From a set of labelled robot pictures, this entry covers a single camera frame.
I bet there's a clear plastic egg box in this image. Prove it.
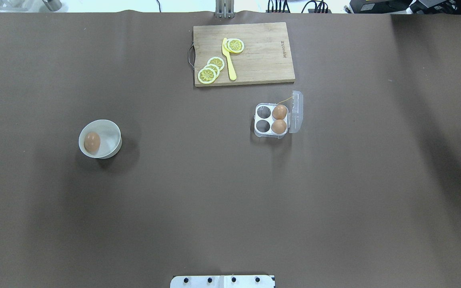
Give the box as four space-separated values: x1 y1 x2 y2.
253 90 304 139

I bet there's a brown egg in box far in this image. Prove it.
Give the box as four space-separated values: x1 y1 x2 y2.
271 104 289 120

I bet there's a white bowl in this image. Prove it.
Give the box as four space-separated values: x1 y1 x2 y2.
78 120 122 159

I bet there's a lemon slice upper left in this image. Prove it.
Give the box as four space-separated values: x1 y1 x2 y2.
207 56 225 71

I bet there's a lemon slice lower left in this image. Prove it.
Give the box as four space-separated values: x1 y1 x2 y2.
197 67 219 84

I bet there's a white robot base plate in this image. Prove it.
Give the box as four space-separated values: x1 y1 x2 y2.
170 275 276 288

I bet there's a lemon slice middle left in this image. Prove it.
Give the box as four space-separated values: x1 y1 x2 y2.
204 63 220 79

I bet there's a brown egg from bowl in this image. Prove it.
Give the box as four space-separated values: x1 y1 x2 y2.
84 132 101 154

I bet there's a wooden cutting board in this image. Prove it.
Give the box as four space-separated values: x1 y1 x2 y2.
193 22 296 87

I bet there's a brown egg in box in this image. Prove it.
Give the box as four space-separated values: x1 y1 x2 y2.
271 104 289 120
271 120 287 134

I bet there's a brown egg in box near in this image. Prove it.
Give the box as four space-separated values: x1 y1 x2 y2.
271 120 287 134

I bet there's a lemon slice near knife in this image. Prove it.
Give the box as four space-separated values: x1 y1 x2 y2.
224 38 245 54

